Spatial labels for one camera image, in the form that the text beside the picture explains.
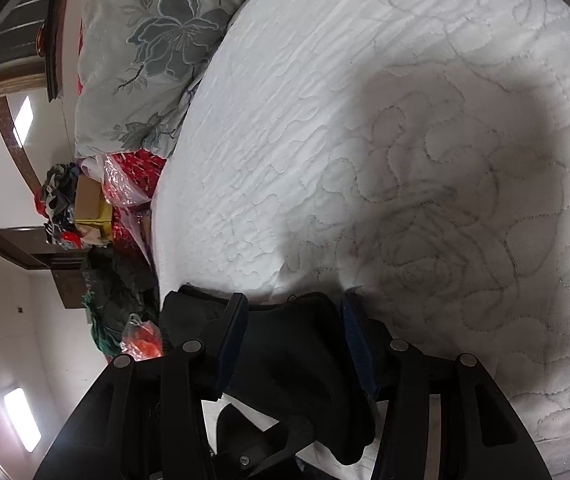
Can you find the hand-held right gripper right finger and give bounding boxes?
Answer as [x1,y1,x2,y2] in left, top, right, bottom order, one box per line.
[341,293,540,480]

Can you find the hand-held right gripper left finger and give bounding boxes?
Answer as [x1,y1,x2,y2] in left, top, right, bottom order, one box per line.
[32,292,250,480]

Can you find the black pants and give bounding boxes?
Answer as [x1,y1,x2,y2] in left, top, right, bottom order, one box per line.
[159,284,391,467]

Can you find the orange plastic bag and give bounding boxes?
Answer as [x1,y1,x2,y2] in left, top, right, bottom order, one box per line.
[120,312,165,361]

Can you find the dark green cloth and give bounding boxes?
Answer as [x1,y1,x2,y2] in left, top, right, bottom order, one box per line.
[81,247,161,356]

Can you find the clear plastic bag red contents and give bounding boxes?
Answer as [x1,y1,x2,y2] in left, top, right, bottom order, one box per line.
[81,152,157,208]

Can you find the cardboard box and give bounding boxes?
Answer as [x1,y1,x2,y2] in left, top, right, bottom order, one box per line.
[74,175,114,246]

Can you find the white quilted bed cover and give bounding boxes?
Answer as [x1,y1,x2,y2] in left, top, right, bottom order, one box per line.
[150,0,570,480]

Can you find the ceiling light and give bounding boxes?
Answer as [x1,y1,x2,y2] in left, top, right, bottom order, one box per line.
[12,96,35,148]
[4,387,42,453]

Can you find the dark wooden cabinet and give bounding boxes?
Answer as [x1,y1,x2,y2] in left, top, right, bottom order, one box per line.
[0,227,91,311]

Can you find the pile of mixed clothes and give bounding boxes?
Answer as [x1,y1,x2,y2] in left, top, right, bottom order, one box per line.
[35,162,86,251]

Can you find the grey floral pillow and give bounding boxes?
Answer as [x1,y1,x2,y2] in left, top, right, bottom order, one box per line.
[74,0,286,158]

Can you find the dark wooden headboard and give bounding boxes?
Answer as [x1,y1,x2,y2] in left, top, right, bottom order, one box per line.
[0,0,81,103]

